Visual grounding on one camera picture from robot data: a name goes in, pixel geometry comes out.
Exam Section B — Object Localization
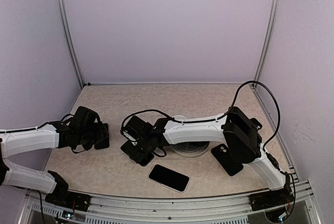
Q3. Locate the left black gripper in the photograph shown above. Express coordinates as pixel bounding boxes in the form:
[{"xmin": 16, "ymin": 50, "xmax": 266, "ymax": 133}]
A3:
[{"xmin": 78, "ymin": 121, "xmax": 109, "ymax": 150}]

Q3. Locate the pink phone case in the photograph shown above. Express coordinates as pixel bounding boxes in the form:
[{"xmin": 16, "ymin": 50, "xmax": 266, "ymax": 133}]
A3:
[{"xmin": 148, "ymin": 163, "xmax": 190, "ymax": 193}]

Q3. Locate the black phone case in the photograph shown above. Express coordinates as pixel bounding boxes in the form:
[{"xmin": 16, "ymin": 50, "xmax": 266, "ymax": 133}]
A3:
[{"xmin": 211, "ymin": 144, "xmax": 244, "ymax": 176}]

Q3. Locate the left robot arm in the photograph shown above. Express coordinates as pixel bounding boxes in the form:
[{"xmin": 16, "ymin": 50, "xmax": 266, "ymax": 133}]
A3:
[{"xmin": 1, "ymin": 106, "xmax": 110, "ymax": 206}]

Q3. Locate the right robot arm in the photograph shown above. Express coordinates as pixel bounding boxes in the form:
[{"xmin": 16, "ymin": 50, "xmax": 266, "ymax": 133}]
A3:
[{"xmin": 120, "ymin": 107, "xmax": 289, "ymax": 205}]

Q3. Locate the white grey ceramic plate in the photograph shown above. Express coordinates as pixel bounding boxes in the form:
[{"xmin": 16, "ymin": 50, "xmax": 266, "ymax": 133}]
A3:
[{"xmin": 171, "ymin": 142, "xmax": 210, "ymax": 158}]

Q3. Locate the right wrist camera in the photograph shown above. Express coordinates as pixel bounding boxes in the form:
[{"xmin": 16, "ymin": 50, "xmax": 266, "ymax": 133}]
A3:
[{"xmin": 121, "ymin": 116, "xmax": 153, "ymax": 143}]

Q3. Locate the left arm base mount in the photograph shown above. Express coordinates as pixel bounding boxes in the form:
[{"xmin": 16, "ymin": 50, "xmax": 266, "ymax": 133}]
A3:
[{"xmin": 45, "ymin": 191, "xmax": 91, "ymax": 212}]

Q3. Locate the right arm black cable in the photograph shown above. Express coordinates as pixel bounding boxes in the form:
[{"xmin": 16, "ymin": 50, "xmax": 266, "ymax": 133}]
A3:
[{"xmin": 229, "ymin": 80, "xmax": 281, "ymax": 151}]

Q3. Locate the front aluminium rail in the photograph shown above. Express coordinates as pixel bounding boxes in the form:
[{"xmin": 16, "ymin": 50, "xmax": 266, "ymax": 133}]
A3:
[{"xmin": 18, "ymin": 181, "xmax": 321, "ymax": 224}]

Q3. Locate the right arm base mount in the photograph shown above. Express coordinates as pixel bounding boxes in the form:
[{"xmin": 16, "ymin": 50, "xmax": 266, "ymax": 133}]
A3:
[{"xmin": 249, "ymin": 190, "xmax": 294, "ymax": 211}]

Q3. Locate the left aluminium frame post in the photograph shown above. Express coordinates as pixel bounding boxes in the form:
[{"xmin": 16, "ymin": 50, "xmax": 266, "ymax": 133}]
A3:
[{"xmin": 57, "ymin": 0, "xmax": 85, "ymax": 90}]

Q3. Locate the aluminium frame post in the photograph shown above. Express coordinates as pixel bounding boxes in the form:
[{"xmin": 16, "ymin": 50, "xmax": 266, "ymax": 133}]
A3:
[
  {"xmin": 254, "ymin": 0, "xmax": 280, "ymax": 81},
  {"xmin": 57, "ymin": 0, "xmax": 85, "ymax": 90}
]

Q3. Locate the right aluminium frame post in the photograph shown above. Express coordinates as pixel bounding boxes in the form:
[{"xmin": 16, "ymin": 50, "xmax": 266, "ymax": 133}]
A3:
[{"xmin": 254, "ymin": 0, "xmax": 280, "ymax": 81}]

